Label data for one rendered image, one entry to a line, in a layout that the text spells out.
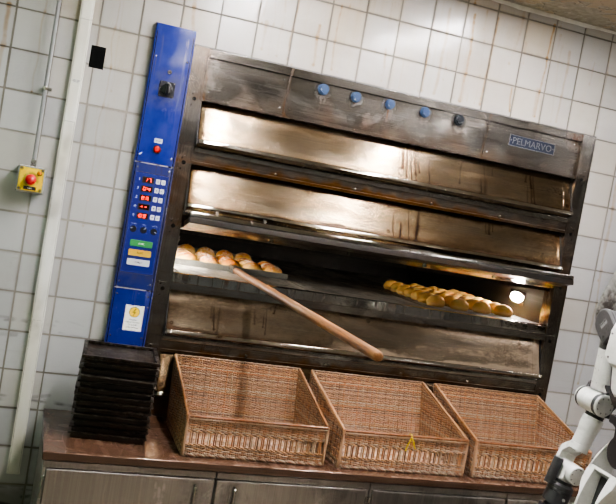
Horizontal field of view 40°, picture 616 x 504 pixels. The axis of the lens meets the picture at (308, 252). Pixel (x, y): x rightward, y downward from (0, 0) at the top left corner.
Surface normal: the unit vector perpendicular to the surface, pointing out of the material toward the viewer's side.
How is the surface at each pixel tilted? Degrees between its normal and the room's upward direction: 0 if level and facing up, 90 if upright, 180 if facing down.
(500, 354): 70
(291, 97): 90
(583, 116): 90
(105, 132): 90
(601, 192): 90
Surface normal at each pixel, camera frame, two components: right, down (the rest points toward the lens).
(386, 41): 0.30, 0.11
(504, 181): 0.34, -0.25
